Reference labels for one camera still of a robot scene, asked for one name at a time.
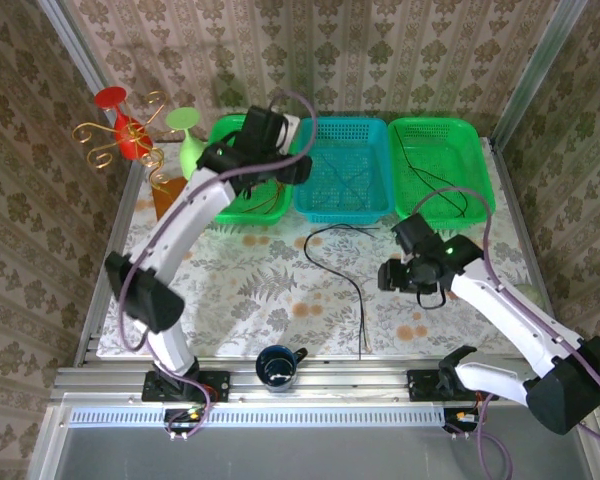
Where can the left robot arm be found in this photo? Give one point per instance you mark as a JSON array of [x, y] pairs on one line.
[[180, 220]]

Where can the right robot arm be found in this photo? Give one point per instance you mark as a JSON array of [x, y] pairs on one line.
[[505, 310]]

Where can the green plastic goblet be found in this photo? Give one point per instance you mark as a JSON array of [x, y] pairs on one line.
[[190, 155]]

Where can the green basket with barcode sticker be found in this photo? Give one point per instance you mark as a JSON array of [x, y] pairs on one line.
[[230, 216]]

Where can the teal plastic basket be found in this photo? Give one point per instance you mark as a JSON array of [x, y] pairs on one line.
[[345, 212]]

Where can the wooden rack base board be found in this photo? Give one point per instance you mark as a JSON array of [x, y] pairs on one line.
[[170, 200]]

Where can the red plastic goblet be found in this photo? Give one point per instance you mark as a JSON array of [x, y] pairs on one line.
[[130, 137]]

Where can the plain green plastic basket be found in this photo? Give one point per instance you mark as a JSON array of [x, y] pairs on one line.
[[475, 165]]

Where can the floral tablecloth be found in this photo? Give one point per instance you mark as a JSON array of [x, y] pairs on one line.
[[260, 300]]

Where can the red and gold candle holder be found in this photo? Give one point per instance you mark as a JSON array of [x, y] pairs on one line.
[[105, 131]]

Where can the dark blue mug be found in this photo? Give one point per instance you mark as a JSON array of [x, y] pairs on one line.
[[277, 370]]

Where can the grey metal sheet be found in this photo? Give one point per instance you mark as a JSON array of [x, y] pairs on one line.
[[280, 455]]

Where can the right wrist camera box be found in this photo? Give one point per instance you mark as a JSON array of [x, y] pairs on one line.
[[412, 232]]

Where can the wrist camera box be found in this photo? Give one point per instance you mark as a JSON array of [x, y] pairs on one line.
[[412, 232], [262, 125]]

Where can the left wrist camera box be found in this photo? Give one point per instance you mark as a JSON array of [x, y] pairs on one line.
[[262, 125]]

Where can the aluminium table side rail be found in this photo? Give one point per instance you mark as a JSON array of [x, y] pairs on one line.
[[510, 200], [92, 320]]

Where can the aluminium front rail frame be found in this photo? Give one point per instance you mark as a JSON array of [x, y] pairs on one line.
[[355, 385]]

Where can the aluminium frame post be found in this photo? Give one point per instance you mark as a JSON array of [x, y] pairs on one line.
[[74, 47], [537, 70]]

